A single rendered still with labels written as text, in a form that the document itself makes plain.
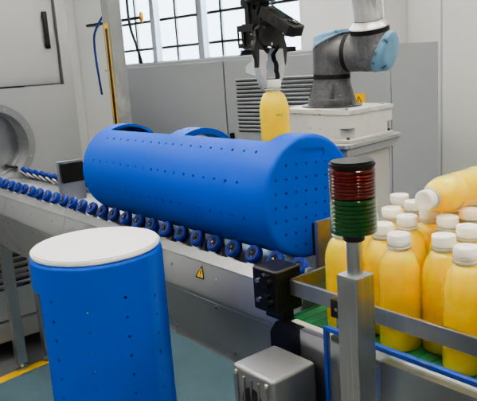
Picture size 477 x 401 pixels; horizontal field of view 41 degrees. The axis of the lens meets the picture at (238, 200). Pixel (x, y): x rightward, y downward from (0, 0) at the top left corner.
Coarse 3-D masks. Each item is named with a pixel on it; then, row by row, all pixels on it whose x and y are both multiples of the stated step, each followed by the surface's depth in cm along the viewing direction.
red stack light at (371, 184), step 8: (336, 176) 84; (344, 176) 83; (352, 176) 83; (360, 176) 83; (368, 176) 83; (376, 176) 85; (336, 184) 84; (344, 184) 83; (352, 184) 83; (360, 184) 83; (368, 184) 83; (376, 184) 85; (336, 192) 84; (344, 192) 83; (352, 192) 83; (360, 192) 83; (368, 192) 83; (376, 192) 85
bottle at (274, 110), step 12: (264, 96) 147; (276, 96) 146; (264, 108) 146; (276, 108) 146; (288, 108) 148; (264, 120) 147; (276, 120) 146; (288, 120) 148; (264, 132) 148; (276, 132) 147; (288, 132) 148
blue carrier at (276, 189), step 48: (96, 144) 198; (144, 144) 178; (192, 144) 162; (240, 144) 148; (288, 144) 138; (96, 192) 200; (144, 192) 174; (192, 192) 156; (240, 192) 141; (288, 192) 140; (240, 240) 153; (288, 240) 141
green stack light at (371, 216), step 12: (336, 204) 85; (348, 204) 84; (360, 204) 83; (372, 204) 84; (336, 216) 85; (348, 216) 84; (360, 216) 84; (372, 216) 85; (336, 228) 85; (348, 228) 84; (360, 228) 84; (372, 228) 85
